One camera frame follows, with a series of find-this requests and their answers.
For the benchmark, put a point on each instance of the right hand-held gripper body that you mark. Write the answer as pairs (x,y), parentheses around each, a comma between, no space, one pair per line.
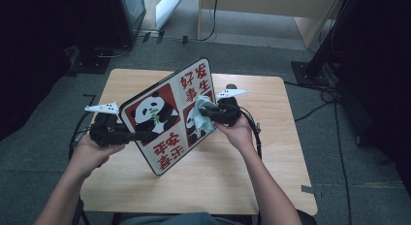
(229,112)

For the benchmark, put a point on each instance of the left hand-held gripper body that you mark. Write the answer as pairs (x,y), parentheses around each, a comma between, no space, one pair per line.
(106,131)

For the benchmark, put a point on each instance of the light blue cleaning cloth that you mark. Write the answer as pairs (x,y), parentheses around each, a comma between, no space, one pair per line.
(203,121)

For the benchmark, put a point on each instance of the panda sign board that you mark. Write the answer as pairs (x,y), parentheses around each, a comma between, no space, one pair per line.
(168,144)

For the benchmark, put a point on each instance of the person's right hand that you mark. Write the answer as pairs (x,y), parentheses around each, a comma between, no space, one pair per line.
(237,134)

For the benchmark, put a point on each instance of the person's left hand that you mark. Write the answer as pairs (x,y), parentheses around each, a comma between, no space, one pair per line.
(92,154)

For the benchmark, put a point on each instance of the black round table grommet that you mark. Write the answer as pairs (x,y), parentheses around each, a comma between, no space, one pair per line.
(231,86)

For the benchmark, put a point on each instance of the black stand base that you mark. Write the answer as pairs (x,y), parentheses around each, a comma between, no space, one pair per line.
(90,61)

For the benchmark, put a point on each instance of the person's grey-blue trousers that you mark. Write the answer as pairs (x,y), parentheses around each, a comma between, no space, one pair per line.
(184,219)

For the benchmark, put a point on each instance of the white panel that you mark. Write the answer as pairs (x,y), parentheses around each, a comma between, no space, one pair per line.
(169,6)

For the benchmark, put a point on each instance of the black metal stand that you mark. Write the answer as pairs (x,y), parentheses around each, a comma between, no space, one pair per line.
(323,50)

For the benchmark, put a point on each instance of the light wooden desk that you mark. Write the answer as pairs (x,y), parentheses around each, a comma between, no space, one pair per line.
(258,3)

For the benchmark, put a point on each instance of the dark monitor cabinet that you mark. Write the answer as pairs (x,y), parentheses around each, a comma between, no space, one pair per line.
(129,15)

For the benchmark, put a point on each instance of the black chair frame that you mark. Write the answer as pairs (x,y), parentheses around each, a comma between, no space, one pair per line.
(79,213)

